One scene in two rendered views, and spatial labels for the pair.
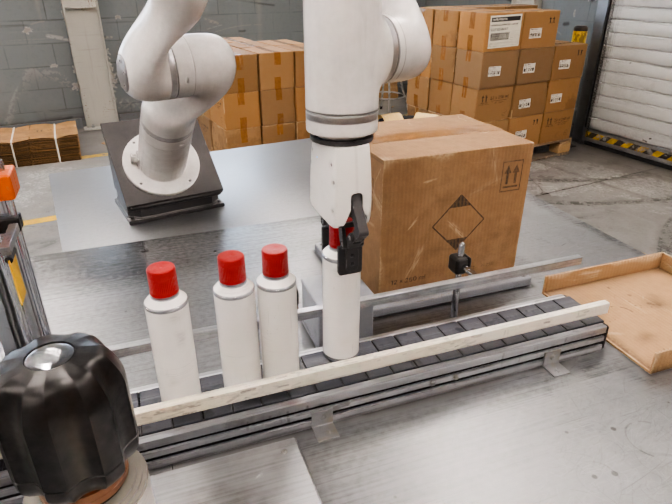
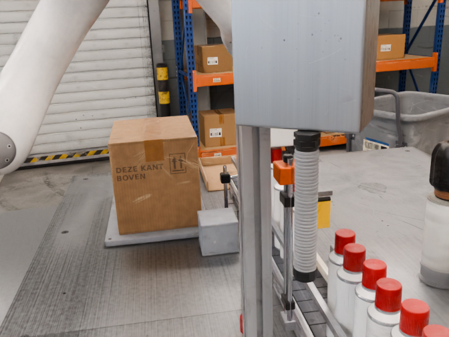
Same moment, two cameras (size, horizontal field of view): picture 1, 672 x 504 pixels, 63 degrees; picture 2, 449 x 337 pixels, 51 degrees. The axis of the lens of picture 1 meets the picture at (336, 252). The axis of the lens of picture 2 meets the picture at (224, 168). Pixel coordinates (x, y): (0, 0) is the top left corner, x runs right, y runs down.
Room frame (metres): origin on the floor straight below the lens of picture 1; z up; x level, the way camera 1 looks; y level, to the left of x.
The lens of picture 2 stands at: (0.54, 1.12, 1.43)
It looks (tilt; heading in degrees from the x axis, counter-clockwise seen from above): 18 degrees down; 282
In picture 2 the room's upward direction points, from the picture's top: 2 degrees counter-clockwise
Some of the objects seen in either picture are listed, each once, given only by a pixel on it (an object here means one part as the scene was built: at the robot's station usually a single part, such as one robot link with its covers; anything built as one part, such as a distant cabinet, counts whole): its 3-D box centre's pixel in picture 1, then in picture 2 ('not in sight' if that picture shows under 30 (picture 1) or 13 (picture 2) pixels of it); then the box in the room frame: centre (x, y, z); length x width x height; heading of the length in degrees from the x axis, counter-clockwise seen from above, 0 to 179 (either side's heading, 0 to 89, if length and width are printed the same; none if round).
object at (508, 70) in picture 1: (492, 84); not in sight; (4.65, -1.28, 0.57); 1.20 x 0.85 x 1.14; 120
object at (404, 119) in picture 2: not in sight; (404, 146); (-0.06, -2.31, 0.48); 0.89 x 0.63 x 0.96; 46
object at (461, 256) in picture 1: (464, 291); (232, 190); (0.80, -0.22, 0.91); 0.07 x 0.03 x 0.16; 20
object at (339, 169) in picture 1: (341, 171); (275, 122); (0.64, -0.01, 1.17); 0.10 x 0.07 x 0.11; 20
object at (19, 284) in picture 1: (16, 275); (322, 212); (0.53, 0.35, 1.09); 0.03 x 0.01 x 0.06; 20
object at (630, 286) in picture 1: (657, 304); (235, 170); (0.86, -0.59, 0.85); 0.30 x 0.26 x 0.04; 110
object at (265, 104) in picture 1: (251, 102); not in sight; (4.52, 0.69, 0.45); 1.20 x 0.84 x 0.89; 29
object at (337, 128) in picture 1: (341, 120); not in sight; (0.65, -0.01, 1.24); 0.09 x 0.08 x 0.03; 20
